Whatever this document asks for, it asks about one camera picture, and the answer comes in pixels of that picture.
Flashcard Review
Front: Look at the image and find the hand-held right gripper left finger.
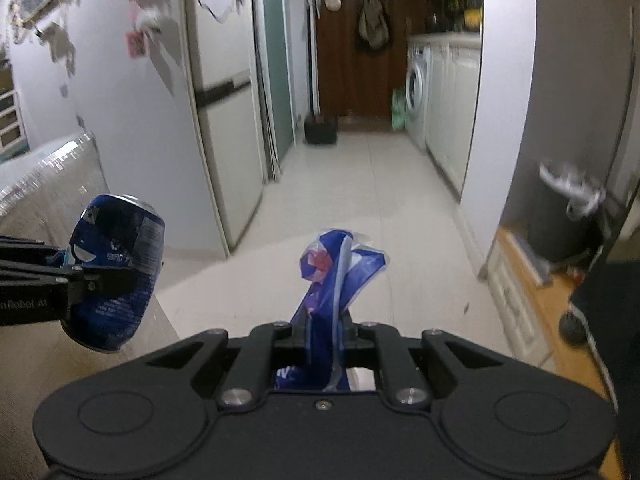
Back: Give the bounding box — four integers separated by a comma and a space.
142, 309, 313, 408

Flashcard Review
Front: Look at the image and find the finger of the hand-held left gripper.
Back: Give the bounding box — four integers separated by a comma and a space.
0, 234, 71, 267
0, 259, 157, 307

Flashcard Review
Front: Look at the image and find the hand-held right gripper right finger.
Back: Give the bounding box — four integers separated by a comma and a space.
342, 309, 507, 408

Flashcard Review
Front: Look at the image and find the crushed blue drink can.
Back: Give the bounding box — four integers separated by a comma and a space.
59, 193, 167, 354

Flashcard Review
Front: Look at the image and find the blue white plastic wrapper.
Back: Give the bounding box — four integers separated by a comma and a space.
274, 229, 389, 394

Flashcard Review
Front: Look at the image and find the silver foil covered counter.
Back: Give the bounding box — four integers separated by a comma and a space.
0, 131, 182, 461

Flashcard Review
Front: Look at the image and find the white drawer unit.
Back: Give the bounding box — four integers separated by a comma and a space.
0, 89, 24, 152

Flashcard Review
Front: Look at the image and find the cream cabinet with wooden top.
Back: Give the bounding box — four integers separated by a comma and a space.
479, 225, 623, 413

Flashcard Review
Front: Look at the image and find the grey flat board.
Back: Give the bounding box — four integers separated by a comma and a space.
509, 231, 553, 288

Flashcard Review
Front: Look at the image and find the white refrigerator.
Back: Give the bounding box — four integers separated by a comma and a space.
184, 0, 267, 257

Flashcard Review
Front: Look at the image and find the black floor basket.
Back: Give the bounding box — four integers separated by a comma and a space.
303, 114, 339, 147

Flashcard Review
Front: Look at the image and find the green plastic bag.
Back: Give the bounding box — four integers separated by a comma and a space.
390, 86, 409, 132

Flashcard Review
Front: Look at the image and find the black bin with white liner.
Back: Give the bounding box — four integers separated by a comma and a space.
526, 159, 610, 267

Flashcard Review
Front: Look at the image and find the white washing machine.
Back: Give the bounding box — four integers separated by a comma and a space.
404, 41, 434, 155

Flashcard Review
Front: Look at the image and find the brown wooden door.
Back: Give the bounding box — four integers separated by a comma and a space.
314, 0, 417, 122

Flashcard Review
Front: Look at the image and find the frosted glass sliding door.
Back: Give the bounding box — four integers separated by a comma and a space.
251, 0, 297, 182

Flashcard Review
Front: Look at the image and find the hanging cloth bag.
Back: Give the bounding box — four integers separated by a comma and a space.
356, 0, 392, 52

